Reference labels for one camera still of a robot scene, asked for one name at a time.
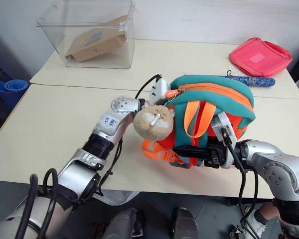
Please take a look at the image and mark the dark rounded shape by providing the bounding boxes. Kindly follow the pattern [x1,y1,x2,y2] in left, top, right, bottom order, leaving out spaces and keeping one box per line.
[171,207,199,239]
[103,207,146,239]

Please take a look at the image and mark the pink fabric pouch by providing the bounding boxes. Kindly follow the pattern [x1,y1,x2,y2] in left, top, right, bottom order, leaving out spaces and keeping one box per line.
[229,37,293,77]

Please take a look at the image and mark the blue patterned pencil case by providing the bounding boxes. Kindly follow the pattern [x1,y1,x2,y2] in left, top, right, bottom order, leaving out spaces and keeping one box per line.
[215,70,276,88]

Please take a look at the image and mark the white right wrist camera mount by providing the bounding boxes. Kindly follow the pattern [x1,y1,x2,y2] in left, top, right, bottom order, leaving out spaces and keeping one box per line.
[210,111,239,167]

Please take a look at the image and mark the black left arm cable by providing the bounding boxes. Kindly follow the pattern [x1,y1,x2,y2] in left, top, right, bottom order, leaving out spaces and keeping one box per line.
[96,74,163,201]

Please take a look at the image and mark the orange and teal backpack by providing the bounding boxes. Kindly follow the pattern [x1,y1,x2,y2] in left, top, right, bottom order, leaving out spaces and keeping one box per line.
[142,74,255,169]

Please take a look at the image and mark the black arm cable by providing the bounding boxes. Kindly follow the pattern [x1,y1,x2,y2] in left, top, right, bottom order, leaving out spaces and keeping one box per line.
[221,126,260,239]
[96,74,163,201]

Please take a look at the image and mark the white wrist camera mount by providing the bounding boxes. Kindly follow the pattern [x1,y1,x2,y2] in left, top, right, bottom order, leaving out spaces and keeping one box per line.
[210,111,239,167]
[149,75,171,104]

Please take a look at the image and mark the blue stacked cups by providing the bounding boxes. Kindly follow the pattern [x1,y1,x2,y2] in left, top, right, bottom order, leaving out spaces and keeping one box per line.
[0,79,29,105]

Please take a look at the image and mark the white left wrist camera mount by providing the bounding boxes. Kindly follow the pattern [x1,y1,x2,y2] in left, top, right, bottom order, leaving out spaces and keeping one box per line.
[149,75,171,104]

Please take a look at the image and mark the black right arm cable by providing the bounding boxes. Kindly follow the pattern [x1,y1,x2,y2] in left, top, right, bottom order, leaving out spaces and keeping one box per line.
[221,126,260,239]

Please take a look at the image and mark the brown paper bag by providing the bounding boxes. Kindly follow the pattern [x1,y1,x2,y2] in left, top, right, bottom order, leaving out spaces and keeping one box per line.
[65,15,129,63]

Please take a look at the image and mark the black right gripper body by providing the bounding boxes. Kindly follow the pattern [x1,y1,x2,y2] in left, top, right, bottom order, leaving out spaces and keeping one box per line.
[203,136,228,168]

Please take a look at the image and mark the white shoe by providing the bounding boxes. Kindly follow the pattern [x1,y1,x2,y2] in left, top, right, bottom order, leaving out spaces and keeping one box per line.
[246,203,277,233]

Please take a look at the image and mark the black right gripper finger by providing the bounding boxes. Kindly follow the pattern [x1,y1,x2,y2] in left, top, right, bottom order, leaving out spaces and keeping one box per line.
[173,146,208,157]

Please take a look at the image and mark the clear plastic storage bin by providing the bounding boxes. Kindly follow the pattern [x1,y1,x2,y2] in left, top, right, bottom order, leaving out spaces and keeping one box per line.
[35,0,137,69]

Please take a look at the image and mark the beige plush toy keychain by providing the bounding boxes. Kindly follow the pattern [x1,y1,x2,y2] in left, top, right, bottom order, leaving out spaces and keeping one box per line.
[133,104,176,140]

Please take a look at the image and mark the thick black cable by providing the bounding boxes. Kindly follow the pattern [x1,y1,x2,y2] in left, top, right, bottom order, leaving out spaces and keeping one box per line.
[14,173,39,239]
[37,168,59,239]

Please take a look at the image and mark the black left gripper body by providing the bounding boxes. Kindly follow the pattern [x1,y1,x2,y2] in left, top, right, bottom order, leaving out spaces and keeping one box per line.
[152,96,168,106]

